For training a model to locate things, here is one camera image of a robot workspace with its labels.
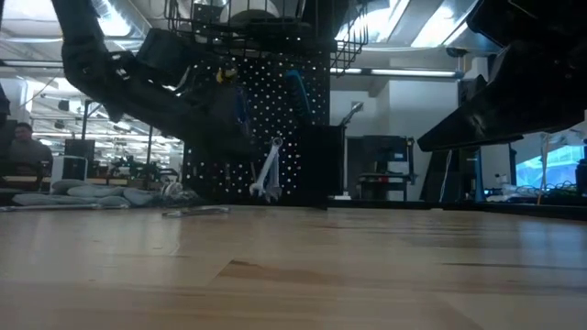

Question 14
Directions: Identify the black pillar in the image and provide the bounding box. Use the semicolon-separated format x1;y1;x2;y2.
457;78;482;203

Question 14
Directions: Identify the long ceiling light strip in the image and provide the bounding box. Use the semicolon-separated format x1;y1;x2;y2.
0;59;65;70
330;67;465;79

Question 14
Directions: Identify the black peg board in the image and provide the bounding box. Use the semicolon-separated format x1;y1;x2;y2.
181;45;332;207

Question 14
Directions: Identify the black and blue screwdriver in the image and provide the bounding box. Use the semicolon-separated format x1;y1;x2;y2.
284;69;313;127

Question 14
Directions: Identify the white board panel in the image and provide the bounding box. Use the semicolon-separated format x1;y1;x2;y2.
479;144;518;203

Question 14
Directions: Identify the blue lit screen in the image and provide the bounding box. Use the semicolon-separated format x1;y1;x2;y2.
515;144;587;189

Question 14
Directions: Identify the black desk with monitor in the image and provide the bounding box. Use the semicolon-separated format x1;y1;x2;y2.
348;135;419;202

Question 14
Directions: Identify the grey angled lamp head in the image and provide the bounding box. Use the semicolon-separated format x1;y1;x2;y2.
338;101;366;127

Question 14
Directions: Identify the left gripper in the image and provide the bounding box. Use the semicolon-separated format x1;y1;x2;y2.
178;84;254;160

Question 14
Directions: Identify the person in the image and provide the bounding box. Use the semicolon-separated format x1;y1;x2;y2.
6;122;55;178

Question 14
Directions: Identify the grey blue wrench pouch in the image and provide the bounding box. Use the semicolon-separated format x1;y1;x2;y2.
11;179;160;207

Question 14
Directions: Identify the black bin box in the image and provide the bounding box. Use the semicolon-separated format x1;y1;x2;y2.
297;124;348;211

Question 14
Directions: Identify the black monitor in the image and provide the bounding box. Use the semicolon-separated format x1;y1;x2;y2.
0;119;18;161

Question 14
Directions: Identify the black frame stand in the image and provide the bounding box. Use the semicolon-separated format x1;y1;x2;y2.
81;98;156;178

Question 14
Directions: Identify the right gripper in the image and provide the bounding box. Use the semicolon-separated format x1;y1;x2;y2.
415;40;587;153

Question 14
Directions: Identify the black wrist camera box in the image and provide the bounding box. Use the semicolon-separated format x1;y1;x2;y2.
136;27;196;87

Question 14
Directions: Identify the white appliance box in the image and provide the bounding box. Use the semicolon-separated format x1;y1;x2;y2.
50;155;88;183

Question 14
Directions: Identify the leaning black panel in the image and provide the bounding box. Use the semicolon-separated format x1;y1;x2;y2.
419;148;460;203

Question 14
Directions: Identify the blue handled screwdriver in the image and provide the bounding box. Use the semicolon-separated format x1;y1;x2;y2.
234;86;253;138

